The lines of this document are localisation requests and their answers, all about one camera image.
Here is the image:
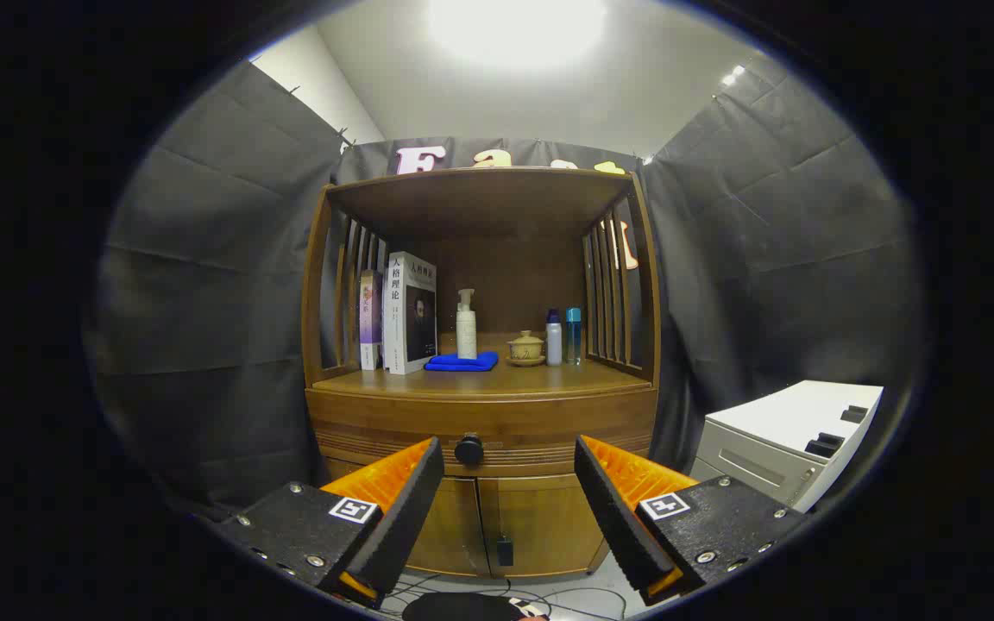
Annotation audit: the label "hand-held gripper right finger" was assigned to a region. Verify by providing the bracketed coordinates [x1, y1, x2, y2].
[574, 435, 811, 606]

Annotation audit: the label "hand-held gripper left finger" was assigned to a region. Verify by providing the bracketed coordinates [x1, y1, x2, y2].
[219, 436, 445, 609]

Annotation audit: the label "wooden drawer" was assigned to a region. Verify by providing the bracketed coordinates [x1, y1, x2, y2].
[305, 388, 658, 478]

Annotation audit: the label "wooden cabinet door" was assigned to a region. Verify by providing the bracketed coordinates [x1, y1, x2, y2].
[324, 457, 491, 577]
[477, 473, 610, 577]

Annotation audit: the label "white drawer unit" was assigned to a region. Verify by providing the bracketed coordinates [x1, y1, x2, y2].
[689, 379, 884, 514]

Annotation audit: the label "wooden cabinet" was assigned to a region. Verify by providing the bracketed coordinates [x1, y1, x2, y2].
[300, 166, 662, 579]

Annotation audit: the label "dark round object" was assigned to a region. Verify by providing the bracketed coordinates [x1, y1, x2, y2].
[402, 592, 550, 621]

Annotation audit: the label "folded blue cloth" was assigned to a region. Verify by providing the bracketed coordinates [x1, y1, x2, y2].
[424, 350, 500, 373]

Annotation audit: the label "yellow lidded teacup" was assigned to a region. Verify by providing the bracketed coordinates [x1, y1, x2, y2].
[506, 330, 546, 367]

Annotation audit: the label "purple book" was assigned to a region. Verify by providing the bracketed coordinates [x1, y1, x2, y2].
[359, 269, 385, 372]

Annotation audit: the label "white pump bottle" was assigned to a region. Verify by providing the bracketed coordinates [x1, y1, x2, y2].
[456, 289, 479, 361]

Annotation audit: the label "large white book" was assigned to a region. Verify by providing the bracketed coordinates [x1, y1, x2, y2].
[382, 251, 438, 376]

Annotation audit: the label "black floor cables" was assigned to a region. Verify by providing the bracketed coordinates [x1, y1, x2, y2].
[376, 574, 636, 621]

